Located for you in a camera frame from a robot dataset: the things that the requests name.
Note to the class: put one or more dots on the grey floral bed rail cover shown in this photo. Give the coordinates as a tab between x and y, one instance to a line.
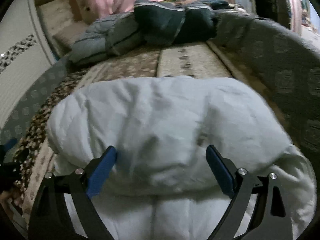
282	67
30	97

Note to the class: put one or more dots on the cream pillow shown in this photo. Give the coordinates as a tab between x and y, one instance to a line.
68	35

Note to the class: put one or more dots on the dark blue cloth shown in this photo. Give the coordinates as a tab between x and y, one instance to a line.
215	3

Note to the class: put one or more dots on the light grey-blue folded quilt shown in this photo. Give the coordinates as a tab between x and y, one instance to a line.
105	37

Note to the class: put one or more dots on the dark teal folded quilt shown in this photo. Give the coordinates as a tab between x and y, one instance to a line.
170	22

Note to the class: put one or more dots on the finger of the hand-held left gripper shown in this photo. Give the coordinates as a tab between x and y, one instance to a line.
10	165

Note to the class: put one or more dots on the white wardrobe with patterned band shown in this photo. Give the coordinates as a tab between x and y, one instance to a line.
20	62

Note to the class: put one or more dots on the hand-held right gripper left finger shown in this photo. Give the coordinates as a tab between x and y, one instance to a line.
101	172

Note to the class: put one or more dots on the grey floral sofa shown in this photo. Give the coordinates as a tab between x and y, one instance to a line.
175	60

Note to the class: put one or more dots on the stack of cream bedding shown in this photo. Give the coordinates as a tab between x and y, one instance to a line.
56	11

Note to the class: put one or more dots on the white padded garment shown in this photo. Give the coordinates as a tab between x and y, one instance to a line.
175	120

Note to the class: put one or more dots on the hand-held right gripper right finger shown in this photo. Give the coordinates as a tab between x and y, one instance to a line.
221	171

